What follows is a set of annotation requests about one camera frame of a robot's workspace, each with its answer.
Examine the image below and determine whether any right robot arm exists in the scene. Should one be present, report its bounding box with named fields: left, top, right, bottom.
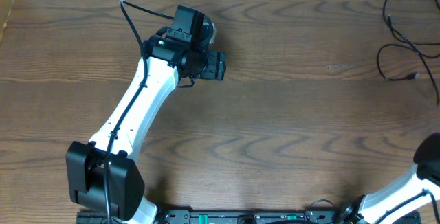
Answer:
left=340, top=133, right=439, bottom=223

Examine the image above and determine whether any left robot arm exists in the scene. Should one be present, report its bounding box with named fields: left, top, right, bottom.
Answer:
left=65, top=5, right=226, bottom=224

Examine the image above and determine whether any left camera cable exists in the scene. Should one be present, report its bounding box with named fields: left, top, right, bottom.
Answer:
left=102, top=0, right=176, bottom=224

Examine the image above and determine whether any camera cable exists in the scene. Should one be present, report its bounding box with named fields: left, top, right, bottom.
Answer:
left=102, top=0, right=176, bottom=224
left=373, top=188, right=440, bottom=224

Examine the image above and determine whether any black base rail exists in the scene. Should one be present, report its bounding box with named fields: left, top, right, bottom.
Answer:
left=75, top=210, right=422, bottom=224

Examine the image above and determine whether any right camera cable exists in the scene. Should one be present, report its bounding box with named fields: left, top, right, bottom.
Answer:
left=373, top=188, right=440, bottom=224

